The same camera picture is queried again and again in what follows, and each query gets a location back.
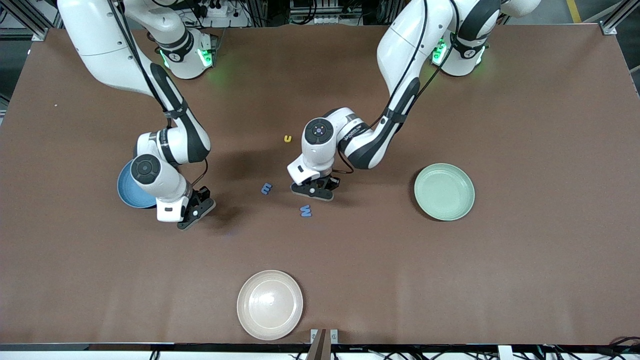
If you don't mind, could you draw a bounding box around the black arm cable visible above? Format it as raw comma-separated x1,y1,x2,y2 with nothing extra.
338,0,453,175
107,0,209,187

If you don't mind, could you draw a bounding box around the beige plate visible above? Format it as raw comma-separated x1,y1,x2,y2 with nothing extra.
237,270,304,341

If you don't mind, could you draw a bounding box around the light green plate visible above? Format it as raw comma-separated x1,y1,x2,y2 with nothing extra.
414,163,475,221

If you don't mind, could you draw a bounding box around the black cable bundle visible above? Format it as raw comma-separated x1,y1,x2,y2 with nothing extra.
607,336,640,360

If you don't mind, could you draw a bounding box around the brown table cover mat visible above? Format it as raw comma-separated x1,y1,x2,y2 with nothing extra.
0,24,640,346

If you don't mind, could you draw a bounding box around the metal rack with cables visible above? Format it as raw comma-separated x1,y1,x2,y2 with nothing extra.
289,0,368,26

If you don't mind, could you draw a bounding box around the metal table edge bracket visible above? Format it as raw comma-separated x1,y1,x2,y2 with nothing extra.
306,328,339,360

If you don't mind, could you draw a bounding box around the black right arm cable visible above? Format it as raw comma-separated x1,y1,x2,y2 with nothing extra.
107,0,209,187

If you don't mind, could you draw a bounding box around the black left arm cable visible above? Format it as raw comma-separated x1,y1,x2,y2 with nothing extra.
338,0,453,175

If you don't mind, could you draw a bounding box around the white power strip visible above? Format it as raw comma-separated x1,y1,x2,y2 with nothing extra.
197,0,236,21

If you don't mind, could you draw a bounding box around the blue plate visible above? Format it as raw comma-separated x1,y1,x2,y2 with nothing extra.
117,160,158,209

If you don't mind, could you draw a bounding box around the aluminium frame profile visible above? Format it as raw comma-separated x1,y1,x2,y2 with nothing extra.
597,0,640,36
0,0,63,42

